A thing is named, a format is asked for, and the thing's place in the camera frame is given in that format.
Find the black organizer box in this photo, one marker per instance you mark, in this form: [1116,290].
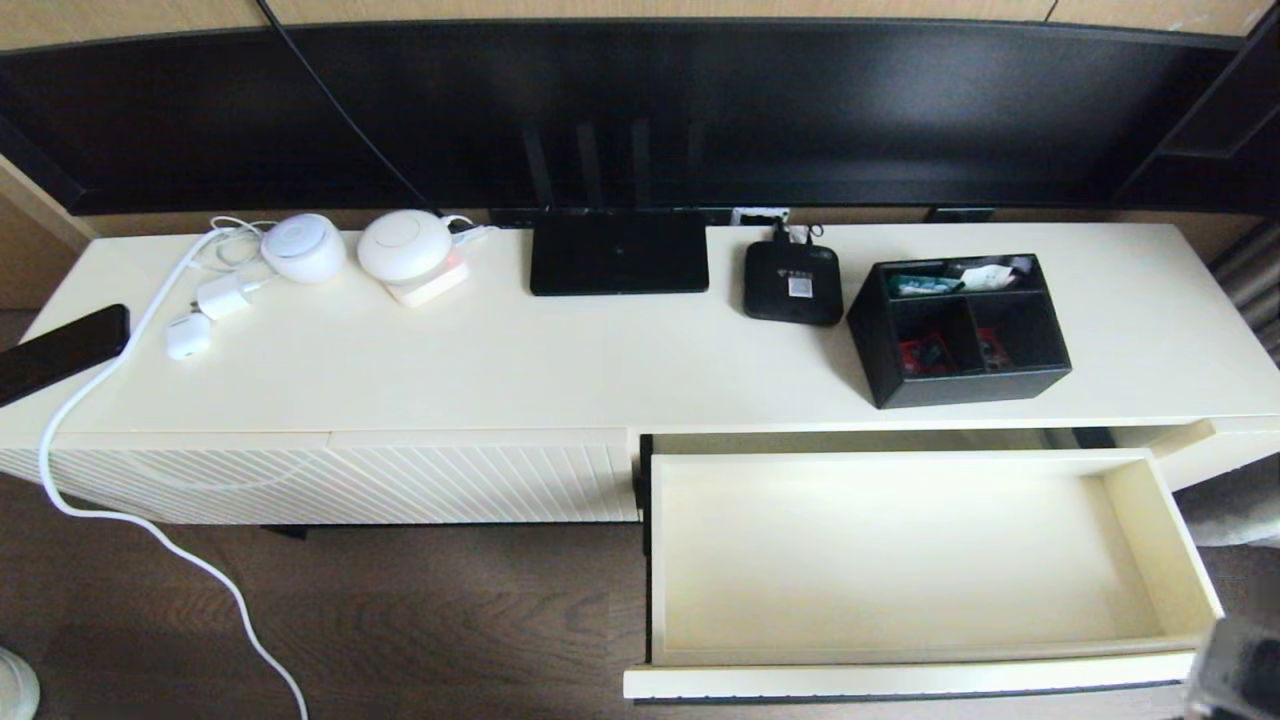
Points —
[870,340]

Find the red green small packet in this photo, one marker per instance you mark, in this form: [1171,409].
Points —
[925,355]

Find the teal printed packet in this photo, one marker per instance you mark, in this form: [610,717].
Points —
[920,286]

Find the cream ribbed drawer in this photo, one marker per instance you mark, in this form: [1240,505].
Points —
[900,550]

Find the red and grey tool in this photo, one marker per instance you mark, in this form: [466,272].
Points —
[990,350]

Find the white paper packet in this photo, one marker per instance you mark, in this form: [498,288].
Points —
[990,277]

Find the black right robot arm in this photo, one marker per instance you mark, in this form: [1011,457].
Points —
[1240,670]

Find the cream tv cabinet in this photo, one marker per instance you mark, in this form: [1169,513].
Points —
[500,370]

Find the black router with antennas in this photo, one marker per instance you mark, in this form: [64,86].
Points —
[620,260]

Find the black set-top box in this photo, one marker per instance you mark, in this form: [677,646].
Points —
[790,305]

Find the white pink square base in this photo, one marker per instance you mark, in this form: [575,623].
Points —
[435,289]

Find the white dome device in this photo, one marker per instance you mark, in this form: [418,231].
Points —
[403,244]

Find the black television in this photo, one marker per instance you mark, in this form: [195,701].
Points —
[800,100]

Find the black television foot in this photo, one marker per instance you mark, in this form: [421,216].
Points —
[960,213]

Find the white round speaker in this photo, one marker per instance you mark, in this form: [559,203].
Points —
[303,246]

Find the white charger plug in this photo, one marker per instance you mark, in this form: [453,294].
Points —
[222,298]

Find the black smartphone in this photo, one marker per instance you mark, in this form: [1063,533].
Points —
[60,351]

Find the black side shelf unit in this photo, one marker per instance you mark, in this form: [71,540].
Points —
[1210,130]

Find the white sneaker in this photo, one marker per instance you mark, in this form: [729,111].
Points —
[15,685]

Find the white wall socket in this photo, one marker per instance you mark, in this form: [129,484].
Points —
[760,214]

